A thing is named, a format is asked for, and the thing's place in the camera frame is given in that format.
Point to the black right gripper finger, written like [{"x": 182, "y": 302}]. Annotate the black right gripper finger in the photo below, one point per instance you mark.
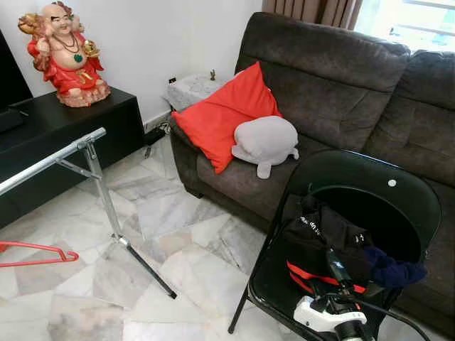
[{"x": 336, "y": 268}]

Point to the black garment with red trim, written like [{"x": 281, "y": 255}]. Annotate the black garment with red trim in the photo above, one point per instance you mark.
[{"x": 320, "y": 227}]

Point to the dark navy knit garment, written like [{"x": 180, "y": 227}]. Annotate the dark navy knit garment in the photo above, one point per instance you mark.
[{"x": 394, "y": 270}]

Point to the red plastic hanger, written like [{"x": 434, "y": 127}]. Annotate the red plastic hanger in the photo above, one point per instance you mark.
[{"x": 35, "y": 246}]

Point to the black folding chair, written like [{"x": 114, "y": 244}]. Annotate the black folding chair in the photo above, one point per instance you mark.
[{"x": 370, "y": 174}]

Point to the grey plush pillow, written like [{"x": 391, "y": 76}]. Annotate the grey plush pillow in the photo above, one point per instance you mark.
[{"x": 266, "y": 142}]

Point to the red square cushion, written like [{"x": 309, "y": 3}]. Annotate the red square cushion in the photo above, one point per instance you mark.
[{"x": 227, "y": 114}]

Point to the dark brown fabric sofa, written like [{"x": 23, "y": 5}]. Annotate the dark brown fabric sofa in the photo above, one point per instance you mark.
[{"x": 334, "y": 78}]

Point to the black power strip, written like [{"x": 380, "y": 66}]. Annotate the black power strip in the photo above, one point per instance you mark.
[{"x": 153, "y": 135}]

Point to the side table white lace cloth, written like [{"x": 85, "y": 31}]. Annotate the side table white lace cloth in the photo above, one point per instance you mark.
[{"x": 192, "y": 91}]

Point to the bright window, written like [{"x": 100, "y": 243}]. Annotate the bright window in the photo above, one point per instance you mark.
[{"x": 412, "y": 21}]

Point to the brown curtain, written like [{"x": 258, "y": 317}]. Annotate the brown curtain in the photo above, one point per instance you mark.
[{"x": 313, "y": 11}]

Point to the black tv cabinet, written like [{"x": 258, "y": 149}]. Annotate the black tv cabinet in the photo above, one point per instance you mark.
[{"x": 85, "y": 128}]

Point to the silver metal clothes rack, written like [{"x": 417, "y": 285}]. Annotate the silver metal clothes rack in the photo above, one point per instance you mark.
[{"x": 53, "y": 160}]

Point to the red laughing buddha statue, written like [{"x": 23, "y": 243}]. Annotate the red laughing buddha statue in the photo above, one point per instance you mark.
[{"x": 67, "y": 57}]

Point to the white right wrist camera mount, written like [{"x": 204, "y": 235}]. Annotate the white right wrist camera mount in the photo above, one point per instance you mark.
[{"x": 313, "y": 314}]

